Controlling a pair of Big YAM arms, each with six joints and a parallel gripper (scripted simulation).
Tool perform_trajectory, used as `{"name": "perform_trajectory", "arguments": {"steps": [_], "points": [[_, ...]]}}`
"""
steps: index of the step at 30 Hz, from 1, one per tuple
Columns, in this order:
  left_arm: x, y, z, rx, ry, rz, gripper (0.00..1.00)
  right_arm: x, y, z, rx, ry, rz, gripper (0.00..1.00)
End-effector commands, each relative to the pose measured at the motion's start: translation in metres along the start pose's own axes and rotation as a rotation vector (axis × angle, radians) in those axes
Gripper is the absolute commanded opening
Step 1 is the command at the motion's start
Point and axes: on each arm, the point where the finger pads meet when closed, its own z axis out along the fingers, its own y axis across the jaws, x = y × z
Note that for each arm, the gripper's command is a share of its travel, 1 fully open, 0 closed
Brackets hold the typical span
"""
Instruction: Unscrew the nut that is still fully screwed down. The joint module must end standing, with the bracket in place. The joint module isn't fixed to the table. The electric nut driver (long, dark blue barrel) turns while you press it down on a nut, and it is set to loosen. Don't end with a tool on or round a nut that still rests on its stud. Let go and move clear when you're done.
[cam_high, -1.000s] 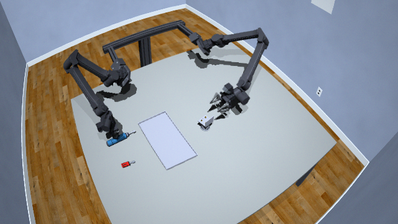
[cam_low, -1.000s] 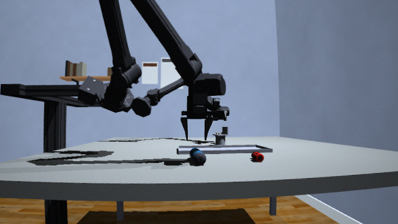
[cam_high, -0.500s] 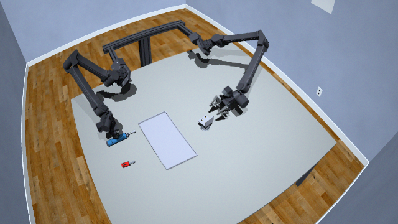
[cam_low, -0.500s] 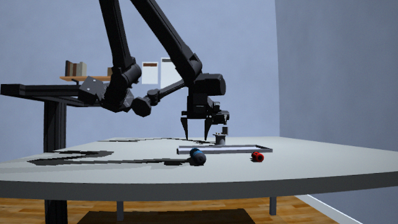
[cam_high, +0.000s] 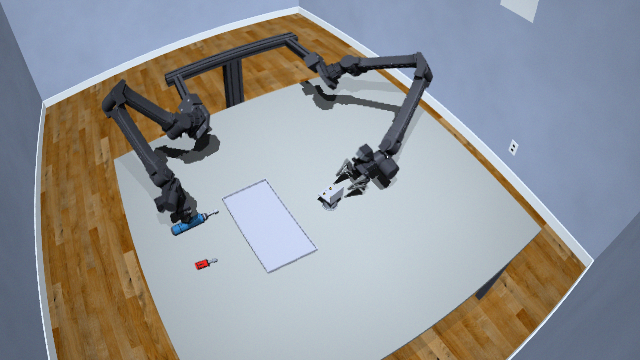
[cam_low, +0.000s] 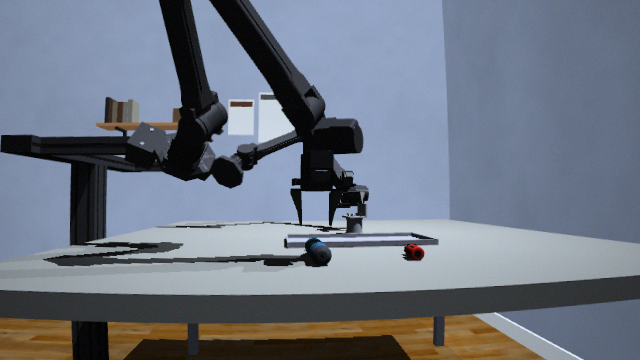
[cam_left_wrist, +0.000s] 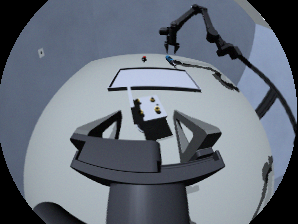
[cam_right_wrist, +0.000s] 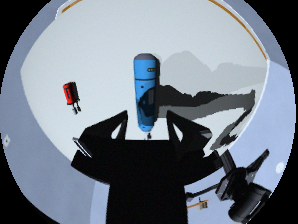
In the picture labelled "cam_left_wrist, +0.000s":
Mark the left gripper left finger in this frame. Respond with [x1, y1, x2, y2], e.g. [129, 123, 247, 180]
[74, 110, 122, 139]

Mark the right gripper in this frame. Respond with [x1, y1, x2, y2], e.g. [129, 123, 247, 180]
[164, 36, 180, 54]

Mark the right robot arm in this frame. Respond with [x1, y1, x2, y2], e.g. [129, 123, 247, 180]
[159, 4, 231, 49]

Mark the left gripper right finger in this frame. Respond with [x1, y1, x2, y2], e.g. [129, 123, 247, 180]
[173, 110, 222, 163]

